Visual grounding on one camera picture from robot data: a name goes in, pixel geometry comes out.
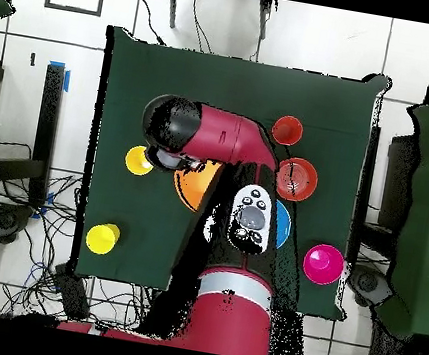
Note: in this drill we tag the bright yellow cup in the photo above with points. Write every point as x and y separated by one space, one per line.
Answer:
100 240

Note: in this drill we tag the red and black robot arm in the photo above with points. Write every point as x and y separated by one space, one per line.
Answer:
225 134

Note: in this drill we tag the large yellow-orange bowl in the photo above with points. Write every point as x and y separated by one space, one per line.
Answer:
192 190

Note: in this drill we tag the grey metal leg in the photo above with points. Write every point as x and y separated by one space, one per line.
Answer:
263 19
172 8

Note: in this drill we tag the orange cup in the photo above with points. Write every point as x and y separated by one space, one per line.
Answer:
287 130

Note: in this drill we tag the amber yellow cup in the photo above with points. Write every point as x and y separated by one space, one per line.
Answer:
136 162

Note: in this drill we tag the black metal stand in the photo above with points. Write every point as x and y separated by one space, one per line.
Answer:
48 117

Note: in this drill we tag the pink bowl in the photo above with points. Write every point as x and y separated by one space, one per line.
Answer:
323 266

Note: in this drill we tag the small orange bowl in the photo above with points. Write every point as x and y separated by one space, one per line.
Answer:
303 180

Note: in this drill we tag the black metal post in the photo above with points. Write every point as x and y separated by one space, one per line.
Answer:
367 182

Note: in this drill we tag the dark green table cloth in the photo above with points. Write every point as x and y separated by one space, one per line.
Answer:
215 76

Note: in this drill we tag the blue bowl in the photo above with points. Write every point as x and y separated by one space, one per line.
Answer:
283 225

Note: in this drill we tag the black power adapter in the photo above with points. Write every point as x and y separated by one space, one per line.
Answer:
71 295

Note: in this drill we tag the blue tape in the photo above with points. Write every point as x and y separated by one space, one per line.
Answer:
67 80

